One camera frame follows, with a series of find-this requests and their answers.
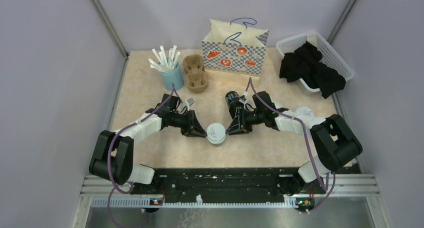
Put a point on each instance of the checkered paper takeout bag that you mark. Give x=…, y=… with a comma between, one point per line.
x=235, y=51

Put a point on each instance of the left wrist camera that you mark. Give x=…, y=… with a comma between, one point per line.
x=186, y=105

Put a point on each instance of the blue straw holder cup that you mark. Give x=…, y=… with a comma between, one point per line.
x=173, y=79

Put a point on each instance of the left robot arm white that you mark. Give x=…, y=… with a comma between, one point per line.
x=113, y=156

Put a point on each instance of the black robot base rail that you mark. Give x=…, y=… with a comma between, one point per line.
x=227, y=185

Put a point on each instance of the cardboard cup carrier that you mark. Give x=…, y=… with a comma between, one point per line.
x=196, y=77

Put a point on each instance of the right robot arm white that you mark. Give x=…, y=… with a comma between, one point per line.
x=335, y=143

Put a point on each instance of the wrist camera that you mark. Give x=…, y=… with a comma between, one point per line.
x=244, y=100
x=186, y=105

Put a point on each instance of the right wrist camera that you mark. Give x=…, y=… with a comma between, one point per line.
x=244, y=100

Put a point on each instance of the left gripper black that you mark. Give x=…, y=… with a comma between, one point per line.
x=193, y=128

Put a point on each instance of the black cloth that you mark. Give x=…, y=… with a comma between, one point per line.
x=306, y=63

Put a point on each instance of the white plastic basket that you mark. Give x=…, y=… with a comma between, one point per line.
x=330, y=57

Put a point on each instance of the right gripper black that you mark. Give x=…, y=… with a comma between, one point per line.
x=237, y=127

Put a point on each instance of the white wrapped straws bundle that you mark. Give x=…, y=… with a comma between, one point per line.
x=166, y=62

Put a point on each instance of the stack of black cups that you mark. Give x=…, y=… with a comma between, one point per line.
x=233, y=102

